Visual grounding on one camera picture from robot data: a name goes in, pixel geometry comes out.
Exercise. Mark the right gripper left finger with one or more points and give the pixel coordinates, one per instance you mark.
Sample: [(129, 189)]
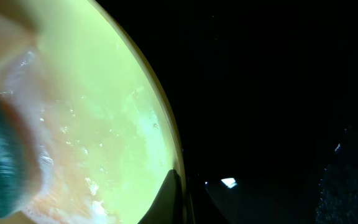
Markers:
[(167, 207)]

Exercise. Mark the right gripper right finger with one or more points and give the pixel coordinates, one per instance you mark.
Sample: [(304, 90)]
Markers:
[(253, 201)]

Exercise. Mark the yellow plate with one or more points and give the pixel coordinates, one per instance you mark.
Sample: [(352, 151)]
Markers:
[(99, 117)]

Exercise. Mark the green yellow sponge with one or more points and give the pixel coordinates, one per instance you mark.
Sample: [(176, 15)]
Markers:
[(20, 174)]

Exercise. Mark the round black tray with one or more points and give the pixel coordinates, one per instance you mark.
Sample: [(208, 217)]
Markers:
[(260, 90)]

